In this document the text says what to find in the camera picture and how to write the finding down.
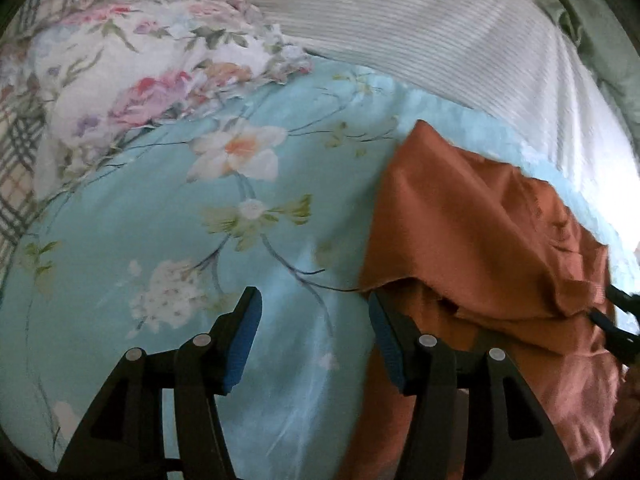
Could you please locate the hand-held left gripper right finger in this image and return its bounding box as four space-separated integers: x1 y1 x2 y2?
368 291 577 480

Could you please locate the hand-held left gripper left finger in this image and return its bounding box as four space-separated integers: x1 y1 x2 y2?
56 286 263 480

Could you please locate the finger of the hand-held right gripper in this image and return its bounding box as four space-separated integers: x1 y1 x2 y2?
606 284 640 318
589 309 640 363

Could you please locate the rust orange cloth garment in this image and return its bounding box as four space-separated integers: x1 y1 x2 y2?
336 120 626 480

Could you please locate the light blue floral bedsheet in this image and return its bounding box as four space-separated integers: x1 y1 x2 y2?
0 55 640 480

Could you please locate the white pink floral pillow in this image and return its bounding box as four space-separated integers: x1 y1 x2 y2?
0 0 316 201

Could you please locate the green cloth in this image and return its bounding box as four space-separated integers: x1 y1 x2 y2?
515 0 640 126

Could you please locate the white striped quilt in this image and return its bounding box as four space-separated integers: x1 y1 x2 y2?
235 0 640 221

